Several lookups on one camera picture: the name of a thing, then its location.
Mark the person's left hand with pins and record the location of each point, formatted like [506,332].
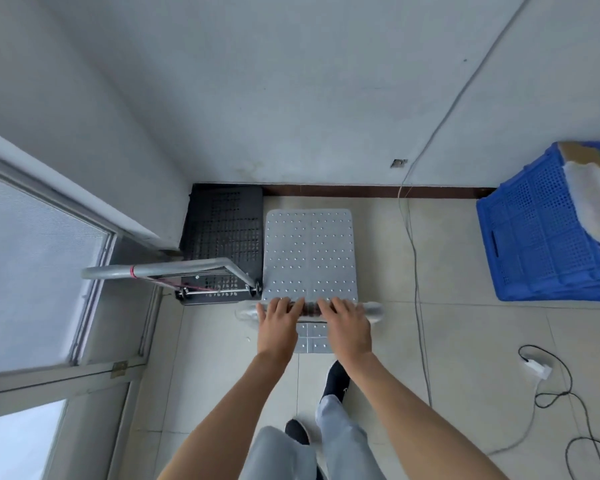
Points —
[276,334]

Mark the person's right hand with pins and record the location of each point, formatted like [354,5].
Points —
[349,334]

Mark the person's right fingers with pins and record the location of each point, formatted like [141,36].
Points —
[337,308]

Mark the person's left fingers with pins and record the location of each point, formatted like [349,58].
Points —
[279,308]

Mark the silver platform trolley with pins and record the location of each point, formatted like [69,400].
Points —
[310,254]

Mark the person's right forearm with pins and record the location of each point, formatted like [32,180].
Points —
[410,419]

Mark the person's left forearm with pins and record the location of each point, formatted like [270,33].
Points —
[230,419]

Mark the person's right black shoe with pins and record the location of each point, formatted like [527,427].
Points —
[336,379]

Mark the person's black shoe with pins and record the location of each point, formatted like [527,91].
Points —
[298,432]
[336,379]

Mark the black platform trolley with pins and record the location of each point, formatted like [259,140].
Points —
[222,229]

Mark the person's left black shoe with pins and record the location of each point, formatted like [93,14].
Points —
[298,432]

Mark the person's grey trousers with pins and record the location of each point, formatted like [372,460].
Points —
[340,444]

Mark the brass hinge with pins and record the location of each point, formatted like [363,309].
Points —
[119,369]

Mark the blue plastic crate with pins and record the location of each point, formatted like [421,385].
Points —
[530,244]

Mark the white power adapter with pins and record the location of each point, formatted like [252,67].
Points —
[538,367]

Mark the white foam padding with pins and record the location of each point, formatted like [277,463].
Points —
[595,204]

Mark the brown cardboard piece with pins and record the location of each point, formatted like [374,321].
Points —
[582,153]

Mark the grey window frame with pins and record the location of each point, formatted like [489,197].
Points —
[100,294]

